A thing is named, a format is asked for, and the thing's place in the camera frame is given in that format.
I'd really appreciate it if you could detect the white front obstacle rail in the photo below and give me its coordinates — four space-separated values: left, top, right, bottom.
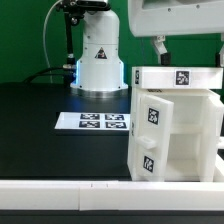
0 180 224 211

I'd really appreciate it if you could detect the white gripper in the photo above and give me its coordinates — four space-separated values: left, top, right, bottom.
128 0 224 68

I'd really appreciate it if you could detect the white block with tags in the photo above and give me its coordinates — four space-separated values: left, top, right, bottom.
132 66 223 89

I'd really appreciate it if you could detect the white cable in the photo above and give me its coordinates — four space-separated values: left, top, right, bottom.
42 0 64 84

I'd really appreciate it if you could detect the black cable bundle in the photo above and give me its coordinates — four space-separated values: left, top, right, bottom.
22 65 78 84

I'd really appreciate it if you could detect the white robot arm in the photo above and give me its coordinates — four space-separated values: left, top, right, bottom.
71 0 224 97

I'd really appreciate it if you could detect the white cabinet body box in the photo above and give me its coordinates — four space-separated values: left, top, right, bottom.
128 88 219 182

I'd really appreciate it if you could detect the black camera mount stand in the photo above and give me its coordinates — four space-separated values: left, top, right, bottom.
55 0 112 69

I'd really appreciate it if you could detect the white base tag sheet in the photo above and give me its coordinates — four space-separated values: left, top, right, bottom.
55 112 130 131

